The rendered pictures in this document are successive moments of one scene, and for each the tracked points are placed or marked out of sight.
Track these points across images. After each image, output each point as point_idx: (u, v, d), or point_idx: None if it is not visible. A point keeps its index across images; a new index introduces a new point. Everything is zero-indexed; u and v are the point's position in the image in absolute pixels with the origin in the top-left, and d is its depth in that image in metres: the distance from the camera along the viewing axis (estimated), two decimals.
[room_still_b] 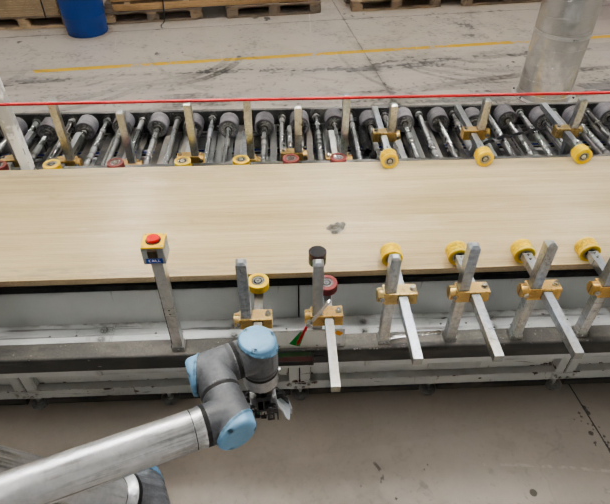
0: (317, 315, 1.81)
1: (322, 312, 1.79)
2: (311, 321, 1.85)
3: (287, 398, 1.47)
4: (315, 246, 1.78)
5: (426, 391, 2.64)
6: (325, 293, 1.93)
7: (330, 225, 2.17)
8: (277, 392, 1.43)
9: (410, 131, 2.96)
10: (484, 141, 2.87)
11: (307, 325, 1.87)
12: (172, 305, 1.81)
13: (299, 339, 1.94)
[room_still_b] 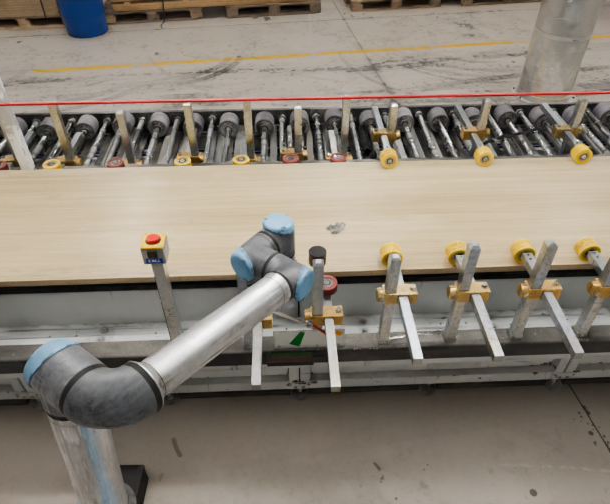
0: (294, 319, 1.82)
1: (289, 316, 1.80)
2: (302, 323, 1.86)
3: None
4: (315, 246, 1.78)
5: (426, 391, 2.64)
6: (325, 293, 1.93)
7: (330, 225, 2.17)
8: None
9: (410, 131, 2.96)
10: (484, 141, 2.87)
11: (307, 326, 1.88)
12: (172, 305, 1.81)
13: None
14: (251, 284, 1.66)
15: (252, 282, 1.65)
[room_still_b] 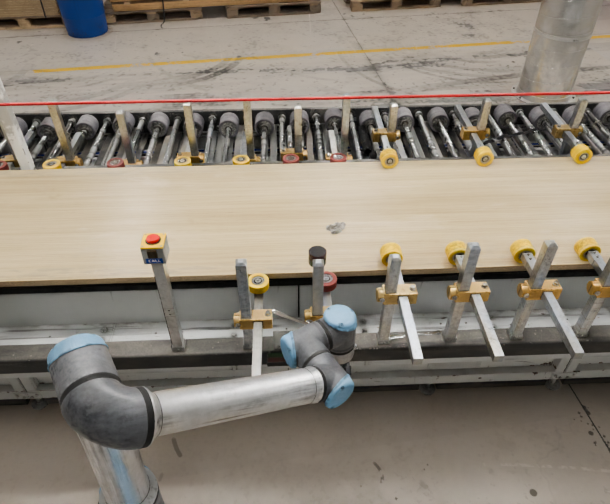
0: (294, 319, 1.82)
1: (289, 316, 1.80)
2: (302, 323, 1.86)
3: None
4: (315, 246, 1.78)
5: (426, 391, 2.64)
6: (325, 289, 1.95)
7: (330, 225, 2.17)
8: (349, 370, 1.64)
9: (410, 131, 2.96)
10: (484, 141, 2.87)
11: None
12: (172, 305, 1.81)
13: None
14: None
15: None
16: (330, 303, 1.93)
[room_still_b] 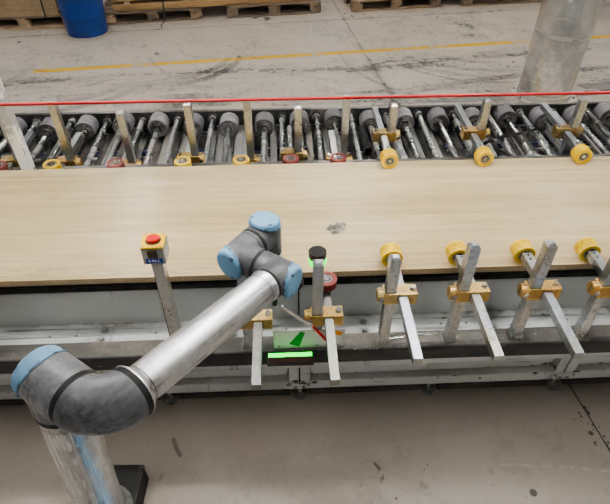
0: (297, 317, 1.82)
1: (294, 313, 1.79)
2: (303, 322, 1.85)
3: (275, 304, 1.69)
4: (315, 246, 1.78)
5: (426, 391, 2.64)
6: (325, 289, 1.95)
7: (330, 225, 2.17)
8: None
9: (410, 131, 2.96)
10: (484, 141, 2.87)
11: (307, 326, 1.88)
12: (172, 305, 1.81)
13: (322, 337, 1.94)
14: None
15: None
16: (330, 303, 1.93)
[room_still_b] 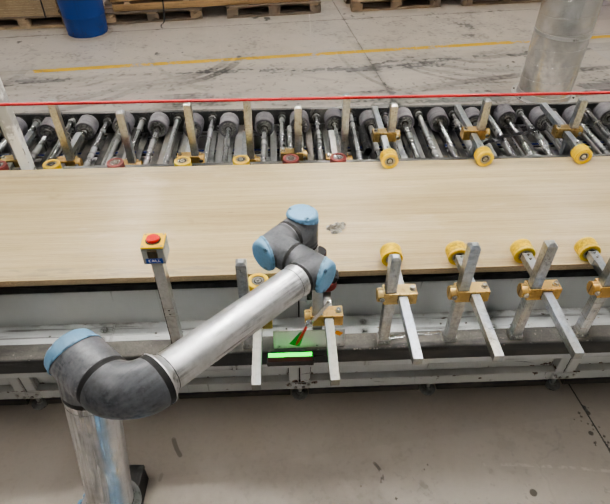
0: (317, 315, 1.81)
1: (322, 312, 1.79)
2: (311, 321, 1.85)
3: (310, 298, 1.68)
4: None
5: (426, 391, 2.64)
6: (325, 289, 1.95)
7: (330, 225, 2.17)
8: None
9: (410, 131, 2.96)
10: (484, 141, 2.87)
11: (307, 325, 1.87)
12: (172, 305, 1.81)
13: (298, 339, 1.94)
14: None
15: None
16: (330, 303, 1.93)
